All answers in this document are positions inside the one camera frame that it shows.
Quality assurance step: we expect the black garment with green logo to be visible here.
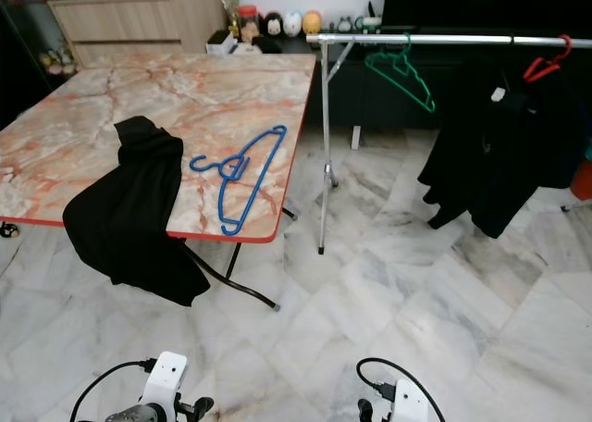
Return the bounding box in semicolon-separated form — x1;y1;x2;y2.
418;66;542;240

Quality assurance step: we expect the blue plastic hanger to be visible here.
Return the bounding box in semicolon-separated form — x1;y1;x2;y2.
190;124;288;236

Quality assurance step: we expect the green plastic hanger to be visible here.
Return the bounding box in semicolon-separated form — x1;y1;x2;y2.
365;35;438;114

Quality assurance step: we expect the red plastic hanger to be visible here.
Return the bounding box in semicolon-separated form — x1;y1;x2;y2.
523;35;576;83

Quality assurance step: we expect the plain black garment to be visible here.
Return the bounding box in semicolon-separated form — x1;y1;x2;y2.
63;115;212;307

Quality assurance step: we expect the black low tv console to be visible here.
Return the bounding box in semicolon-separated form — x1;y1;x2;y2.
208;35;592;150

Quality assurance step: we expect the marble top folding table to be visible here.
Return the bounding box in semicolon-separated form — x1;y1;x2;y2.
0;52;317;312

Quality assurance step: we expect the red bin with teal bag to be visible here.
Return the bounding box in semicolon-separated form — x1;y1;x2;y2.
572;158;592;201

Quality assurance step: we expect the white box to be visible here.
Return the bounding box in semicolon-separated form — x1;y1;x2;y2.
208;30;240;55

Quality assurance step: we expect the silver metal clothes rack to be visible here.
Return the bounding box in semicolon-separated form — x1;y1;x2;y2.
305;33;592;254

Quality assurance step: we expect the red lid jar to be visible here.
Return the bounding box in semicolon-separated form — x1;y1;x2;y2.
238;6;260;42

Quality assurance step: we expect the light wood cabinet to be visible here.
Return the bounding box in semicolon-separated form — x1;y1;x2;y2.
46;0;223;67

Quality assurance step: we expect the black round plush toy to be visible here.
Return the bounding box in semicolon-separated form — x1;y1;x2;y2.
261;12;283;38

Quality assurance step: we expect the yellow round plush toy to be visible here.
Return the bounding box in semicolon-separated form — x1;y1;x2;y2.
302;10;323;36

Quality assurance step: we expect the white round plush toy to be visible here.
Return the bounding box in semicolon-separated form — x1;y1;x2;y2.
283;11;303;37

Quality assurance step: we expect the gold trophy figurine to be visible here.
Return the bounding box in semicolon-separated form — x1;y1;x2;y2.
222;0;241;40

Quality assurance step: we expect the black television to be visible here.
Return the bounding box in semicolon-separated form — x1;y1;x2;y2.
379;0;592;30

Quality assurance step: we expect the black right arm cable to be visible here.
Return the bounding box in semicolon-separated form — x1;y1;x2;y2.
356;357;447;422

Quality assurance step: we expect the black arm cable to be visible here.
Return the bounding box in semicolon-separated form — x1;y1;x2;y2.
69;358;156;422
356;357;447;422

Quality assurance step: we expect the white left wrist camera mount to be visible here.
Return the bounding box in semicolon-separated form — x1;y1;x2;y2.
148;351;188;422

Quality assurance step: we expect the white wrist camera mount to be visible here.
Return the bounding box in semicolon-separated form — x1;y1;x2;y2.
393;378;431;422
148;351;188;422

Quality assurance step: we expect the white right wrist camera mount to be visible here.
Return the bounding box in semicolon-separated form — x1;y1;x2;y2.
393;378;431;422

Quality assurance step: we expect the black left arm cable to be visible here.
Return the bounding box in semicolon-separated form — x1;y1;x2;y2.
69;358;156;422

